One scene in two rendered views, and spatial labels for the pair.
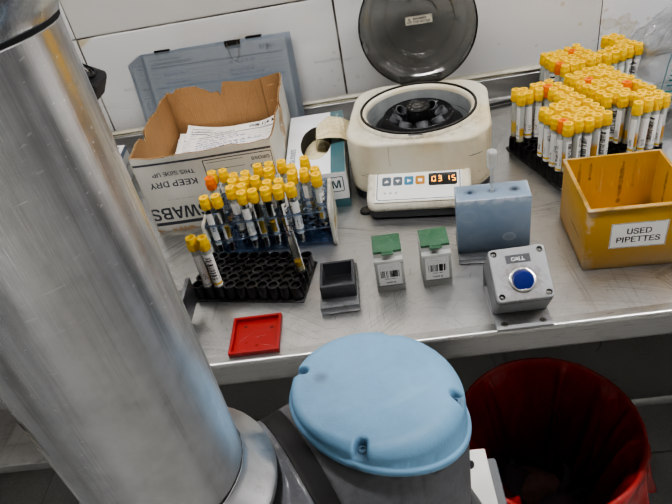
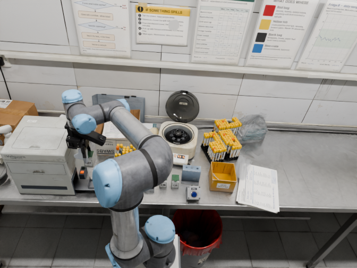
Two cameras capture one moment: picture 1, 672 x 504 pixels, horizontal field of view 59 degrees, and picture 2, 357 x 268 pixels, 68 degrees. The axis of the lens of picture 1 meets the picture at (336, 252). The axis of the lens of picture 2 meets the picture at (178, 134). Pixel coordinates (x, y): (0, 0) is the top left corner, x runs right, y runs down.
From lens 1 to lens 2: 68 cm
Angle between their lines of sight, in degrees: 10
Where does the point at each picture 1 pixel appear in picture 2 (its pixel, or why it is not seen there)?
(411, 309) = (167, 194)
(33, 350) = (125, 229)
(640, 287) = (221, 198)
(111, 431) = (128, 237)
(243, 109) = not seen: hidden behind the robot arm
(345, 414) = (154, 232)
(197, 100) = not seen: hidden behind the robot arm
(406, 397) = (164, 230)
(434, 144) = (180, 148)
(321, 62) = (152, 106)
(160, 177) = not seen: hidden behind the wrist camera
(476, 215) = (187, 173)
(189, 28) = (114, 90)
